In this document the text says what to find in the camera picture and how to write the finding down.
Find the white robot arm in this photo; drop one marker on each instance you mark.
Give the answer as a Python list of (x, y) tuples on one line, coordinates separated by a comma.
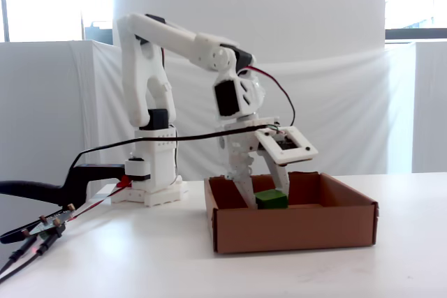
[(174, 38)]

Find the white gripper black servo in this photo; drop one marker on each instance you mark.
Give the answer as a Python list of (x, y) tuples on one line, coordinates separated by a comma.
[(239, 146)]

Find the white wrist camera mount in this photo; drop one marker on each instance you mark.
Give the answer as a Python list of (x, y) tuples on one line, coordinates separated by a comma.
[(295, 156)]

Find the green cube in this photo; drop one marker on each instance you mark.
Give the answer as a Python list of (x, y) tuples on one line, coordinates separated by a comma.
[(270, 200)]

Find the black controller circuit board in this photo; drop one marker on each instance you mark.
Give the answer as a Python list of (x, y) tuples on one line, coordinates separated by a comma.
[(52, 221)]

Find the white backdrop cloth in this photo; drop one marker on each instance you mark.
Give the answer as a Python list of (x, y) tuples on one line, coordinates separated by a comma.
[(331, 120)]

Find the dark window sill bar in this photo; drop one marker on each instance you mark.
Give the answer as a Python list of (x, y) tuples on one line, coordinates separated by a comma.
[(419, 34)]

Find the brown cardboard box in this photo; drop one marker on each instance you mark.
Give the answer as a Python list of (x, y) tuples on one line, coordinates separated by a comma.
[(297, 228)]

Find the black table clamp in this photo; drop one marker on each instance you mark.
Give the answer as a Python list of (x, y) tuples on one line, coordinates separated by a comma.
[(75, 179)]

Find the white partition panel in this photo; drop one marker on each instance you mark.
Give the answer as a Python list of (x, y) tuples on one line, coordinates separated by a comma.
[(431, 102), (35, 102)]

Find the dark object behind window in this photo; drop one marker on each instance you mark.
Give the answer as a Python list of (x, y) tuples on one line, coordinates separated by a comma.
[(99, 33)]

